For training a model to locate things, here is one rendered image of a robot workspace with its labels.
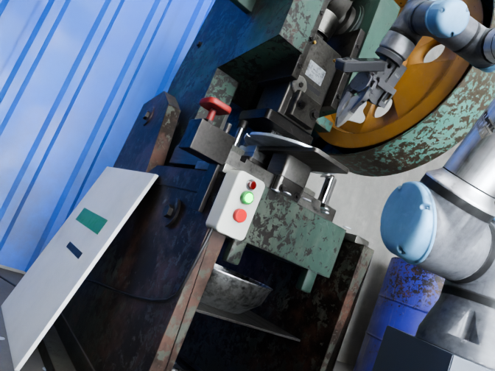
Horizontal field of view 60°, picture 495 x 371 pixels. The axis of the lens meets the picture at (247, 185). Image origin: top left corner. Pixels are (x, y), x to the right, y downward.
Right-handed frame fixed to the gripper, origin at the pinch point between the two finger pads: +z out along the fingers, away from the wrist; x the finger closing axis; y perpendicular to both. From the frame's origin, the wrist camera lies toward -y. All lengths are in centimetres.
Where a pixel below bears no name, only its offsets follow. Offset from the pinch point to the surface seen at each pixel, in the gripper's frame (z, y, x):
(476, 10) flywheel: -53, 37, 27
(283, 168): 18.3, -2.1, 5.6
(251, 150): 20.5, -6.4, 19.9
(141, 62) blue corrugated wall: 28, -31, 139
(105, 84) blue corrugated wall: 45, -42, 132
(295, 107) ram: 2.9, -2.1, 19.3
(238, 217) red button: 26.8, -20.0, -21.1
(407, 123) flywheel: -11.8, 36.0, 20.5
